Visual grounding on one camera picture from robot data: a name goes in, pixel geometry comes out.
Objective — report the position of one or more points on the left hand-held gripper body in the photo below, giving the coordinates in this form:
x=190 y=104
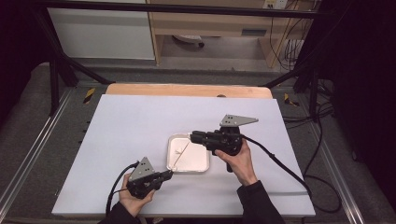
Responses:
x=143 y=180

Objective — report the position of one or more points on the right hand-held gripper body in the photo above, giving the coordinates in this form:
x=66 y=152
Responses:
x=227 y=140

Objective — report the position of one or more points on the white square tray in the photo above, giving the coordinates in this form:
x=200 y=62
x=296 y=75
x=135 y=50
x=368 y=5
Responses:
x=193 y=161

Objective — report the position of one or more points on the thin wooden skewer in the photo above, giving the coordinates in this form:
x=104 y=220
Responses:
x=181 y=156

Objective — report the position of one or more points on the white food piece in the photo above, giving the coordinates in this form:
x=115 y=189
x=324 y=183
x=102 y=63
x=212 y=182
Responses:
x=178 y=151

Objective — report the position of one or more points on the person's left hand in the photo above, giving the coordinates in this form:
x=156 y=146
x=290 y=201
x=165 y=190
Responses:
x=134 y=202

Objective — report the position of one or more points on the person's right hand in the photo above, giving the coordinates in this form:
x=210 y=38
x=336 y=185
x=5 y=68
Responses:
x=239 y=165

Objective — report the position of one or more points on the wooden table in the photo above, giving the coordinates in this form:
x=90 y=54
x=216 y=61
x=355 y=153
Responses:
x=186 y=90

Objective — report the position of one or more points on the white board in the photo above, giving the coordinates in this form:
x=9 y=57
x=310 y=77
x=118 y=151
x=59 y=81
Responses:
x=124 y=124

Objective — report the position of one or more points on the chair base with caster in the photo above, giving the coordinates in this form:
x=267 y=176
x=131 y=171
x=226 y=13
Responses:
x=190 y=39

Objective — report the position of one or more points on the wooden desk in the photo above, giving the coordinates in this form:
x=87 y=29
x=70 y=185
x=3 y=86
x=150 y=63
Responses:
x=214 y=23

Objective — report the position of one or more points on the white cabinet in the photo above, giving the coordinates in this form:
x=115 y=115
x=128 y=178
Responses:
x=102 y=34

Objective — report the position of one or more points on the white power strip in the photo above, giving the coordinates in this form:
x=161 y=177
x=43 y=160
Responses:
x=275 y=3

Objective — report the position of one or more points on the aluminium rail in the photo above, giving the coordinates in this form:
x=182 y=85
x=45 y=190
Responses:
x=34 y=146
x=337 y=174

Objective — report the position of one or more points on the black metal frame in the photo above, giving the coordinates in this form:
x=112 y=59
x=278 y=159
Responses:
x=174 y=8

